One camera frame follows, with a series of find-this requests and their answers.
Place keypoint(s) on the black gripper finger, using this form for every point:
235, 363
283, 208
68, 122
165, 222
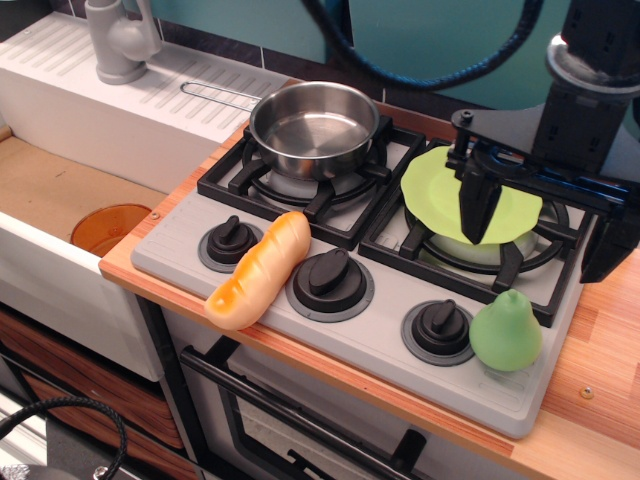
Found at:
479, 195
611, 241

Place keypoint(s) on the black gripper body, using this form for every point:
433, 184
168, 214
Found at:
576, 155

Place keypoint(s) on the green toy pear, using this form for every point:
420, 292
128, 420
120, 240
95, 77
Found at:
505, 335

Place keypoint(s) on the toy bread loaf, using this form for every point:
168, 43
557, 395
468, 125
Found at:
260, 275

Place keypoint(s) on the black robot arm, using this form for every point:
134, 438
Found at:
594, 62

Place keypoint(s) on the light green plate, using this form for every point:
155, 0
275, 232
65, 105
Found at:
431, 194

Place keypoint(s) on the grey toy stove top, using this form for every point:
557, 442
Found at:
379, 290

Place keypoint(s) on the black right stove knob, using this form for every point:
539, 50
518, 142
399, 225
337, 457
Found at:
437, 333

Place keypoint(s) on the black stove knob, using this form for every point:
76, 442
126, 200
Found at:
222, 247
437, 333
330, 287

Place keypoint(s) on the black middle stove knob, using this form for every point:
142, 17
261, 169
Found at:
330, 287

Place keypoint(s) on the stainless steel pot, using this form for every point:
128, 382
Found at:
312, 131

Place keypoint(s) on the black left stove knob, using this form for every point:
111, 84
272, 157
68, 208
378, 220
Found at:
222, 247

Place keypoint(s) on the black right burner grate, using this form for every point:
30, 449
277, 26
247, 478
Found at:
543, 263

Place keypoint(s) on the black burner grate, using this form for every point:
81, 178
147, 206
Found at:
543, 263
338, 210

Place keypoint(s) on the black left burner grate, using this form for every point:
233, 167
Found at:
338, 210

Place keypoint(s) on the orange plastic cup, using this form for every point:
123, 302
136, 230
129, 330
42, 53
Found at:
99, 231

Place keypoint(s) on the grey toy faucet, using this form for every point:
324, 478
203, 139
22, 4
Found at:
122, 46

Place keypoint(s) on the white toy sink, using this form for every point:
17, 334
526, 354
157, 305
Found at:
71, 144

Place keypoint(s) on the wooden drawer fronts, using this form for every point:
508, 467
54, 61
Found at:
47, 365

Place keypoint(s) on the teal wall cabinet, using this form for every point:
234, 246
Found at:
420, 39

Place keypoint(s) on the oven door with handle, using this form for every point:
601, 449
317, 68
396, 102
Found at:
291, 443

